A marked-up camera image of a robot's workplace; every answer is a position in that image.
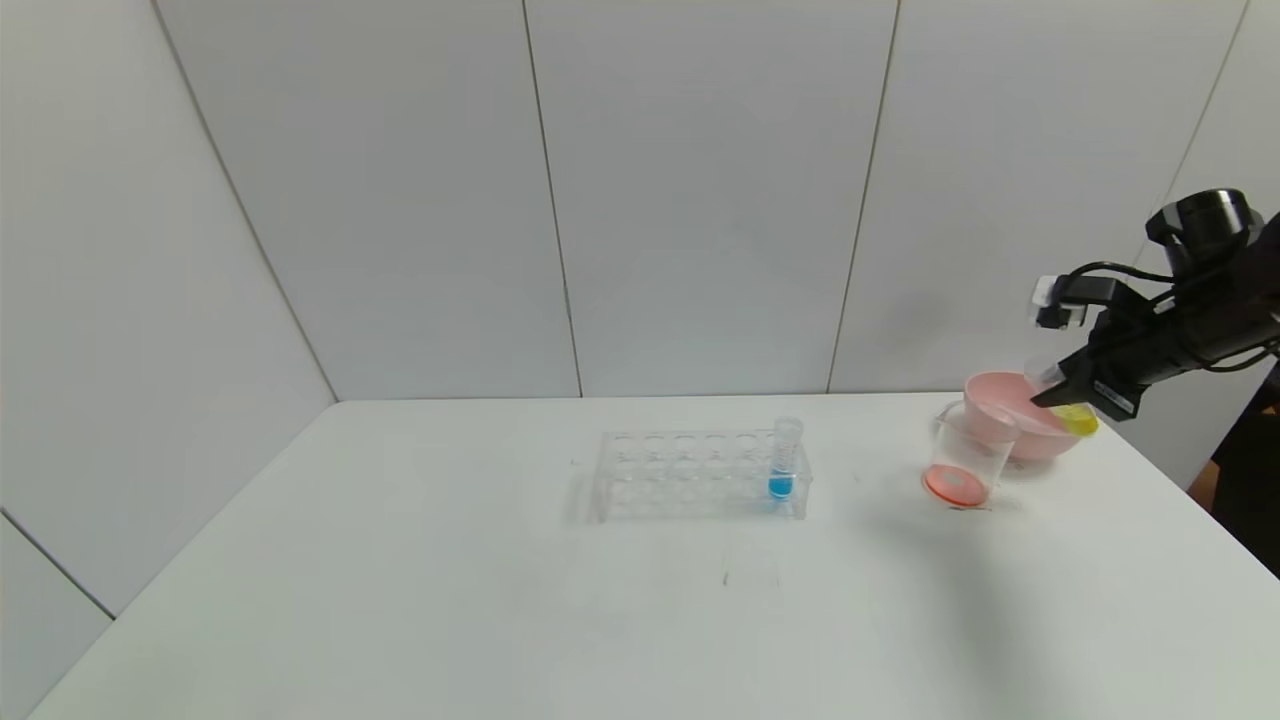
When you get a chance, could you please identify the black camera cable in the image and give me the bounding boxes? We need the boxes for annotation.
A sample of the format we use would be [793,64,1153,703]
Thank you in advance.
[1062,260,1181,301]

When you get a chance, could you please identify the pink plastic bowl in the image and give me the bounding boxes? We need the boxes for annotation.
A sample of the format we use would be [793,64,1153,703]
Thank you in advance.
[961,371,1094,465]

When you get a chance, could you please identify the clear acrylic test tube rack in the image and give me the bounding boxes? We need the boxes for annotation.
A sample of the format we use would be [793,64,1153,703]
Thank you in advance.
[589,429,812,525]

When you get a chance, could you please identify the test tube with yellow pigment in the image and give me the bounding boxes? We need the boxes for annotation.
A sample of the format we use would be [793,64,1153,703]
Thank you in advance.
[1024,358,1102,439]

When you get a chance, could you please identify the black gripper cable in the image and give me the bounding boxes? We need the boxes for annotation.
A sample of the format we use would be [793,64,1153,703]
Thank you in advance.
[1200,338,1280,375]

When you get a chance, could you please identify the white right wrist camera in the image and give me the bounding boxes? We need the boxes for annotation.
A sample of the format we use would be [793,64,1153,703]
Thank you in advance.
[1028,274,1118,332]

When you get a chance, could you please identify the clear glass beaker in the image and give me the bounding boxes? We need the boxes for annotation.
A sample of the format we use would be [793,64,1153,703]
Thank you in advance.
[921,401,1019,513]

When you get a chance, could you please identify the test tube with blue pigment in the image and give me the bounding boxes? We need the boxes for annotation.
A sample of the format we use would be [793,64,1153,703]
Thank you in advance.
[770,417,805,502]

